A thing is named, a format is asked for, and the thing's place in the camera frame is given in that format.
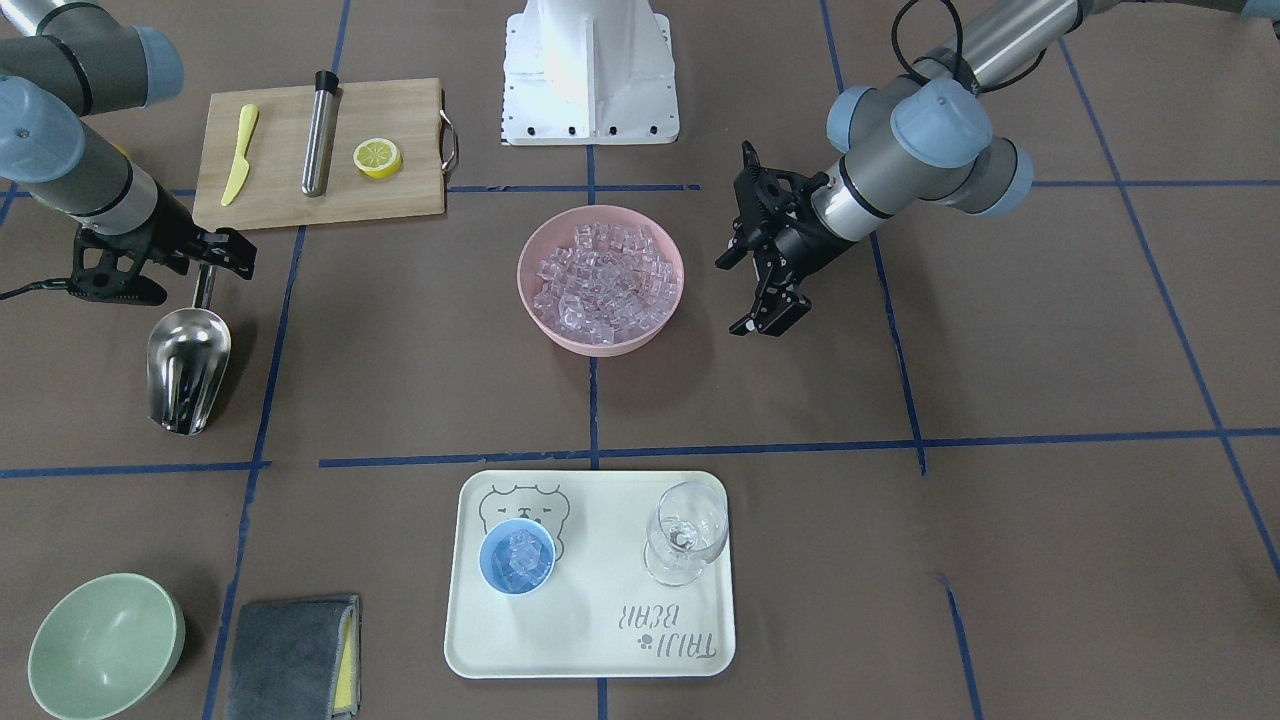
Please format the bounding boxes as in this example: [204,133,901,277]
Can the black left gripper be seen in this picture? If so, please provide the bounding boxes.
[716,141,851,337]

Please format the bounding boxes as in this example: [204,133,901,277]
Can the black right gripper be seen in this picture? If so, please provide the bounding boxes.
[68,190,257,306]

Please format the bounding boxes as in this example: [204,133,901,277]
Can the metal ice scoop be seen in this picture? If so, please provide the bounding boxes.
[147,264,232,436]

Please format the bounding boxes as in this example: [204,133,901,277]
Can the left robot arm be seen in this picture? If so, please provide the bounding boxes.
[716,1,1112,337]

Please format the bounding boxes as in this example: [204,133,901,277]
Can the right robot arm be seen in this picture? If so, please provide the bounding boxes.
[1,1,257,306]

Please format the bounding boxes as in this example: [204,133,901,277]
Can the pile of clear ice cubes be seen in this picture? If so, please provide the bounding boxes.
[532,222,680,347]

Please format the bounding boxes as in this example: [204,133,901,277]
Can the ice cubes in blue cup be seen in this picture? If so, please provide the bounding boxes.
[492,530,554,594]

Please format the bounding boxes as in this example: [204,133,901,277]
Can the light blue plastic cup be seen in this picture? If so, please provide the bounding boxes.
[477,518,557,596]

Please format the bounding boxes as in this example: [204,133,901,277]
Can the steel cylinder muddler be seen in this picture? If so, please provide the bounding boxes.
[300,70,340,199]

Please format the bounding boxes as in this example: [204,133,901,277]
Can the yellow plastic knife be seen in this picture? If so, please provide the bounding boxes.
[220,104,260,208]

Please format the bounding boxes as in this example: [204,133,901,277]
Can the pink bowl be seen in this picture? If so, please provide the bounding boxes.
[516,205,685,357]

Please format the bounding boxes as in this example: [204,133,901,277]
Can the half lemon slice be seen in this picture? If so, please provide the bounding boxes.
[352,137,403,179]

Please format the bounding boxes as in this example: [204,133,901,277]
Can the clear wine glass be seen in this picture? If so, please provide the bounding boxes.
[643,480,730,587]

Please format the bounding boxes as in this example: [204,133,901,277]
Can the wooden cutting board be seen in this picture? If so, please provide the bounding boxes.
[193,78,445,234]

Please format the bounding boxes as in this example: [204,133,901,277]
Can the cream bear tray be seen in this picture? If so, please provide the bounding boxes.
[443,470,737,679]

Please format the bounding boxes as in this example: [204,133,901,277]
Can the green bowl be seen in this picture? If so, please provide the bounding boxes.
[27,573,186,719]

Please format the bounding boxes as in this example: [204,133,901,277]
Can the grey folded cloth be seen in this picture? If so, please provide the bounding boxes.
[224,594,361,719]

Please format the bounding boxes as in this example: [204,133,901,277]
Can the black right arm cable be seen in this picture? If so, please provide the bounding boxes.
[0,278,76,304]

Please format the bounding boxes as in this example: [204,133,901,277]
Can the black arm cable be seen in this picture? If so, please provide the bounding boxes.
[892,0,1046,94]
[0,278,76,304]

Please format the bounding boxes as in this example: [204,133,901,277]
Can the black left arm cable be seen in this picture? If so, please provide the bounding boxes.
[892,0,1046,94]

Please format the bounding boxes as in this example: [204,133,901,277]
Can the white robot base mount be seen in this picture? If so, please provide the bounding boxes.
[500,1,681,147]

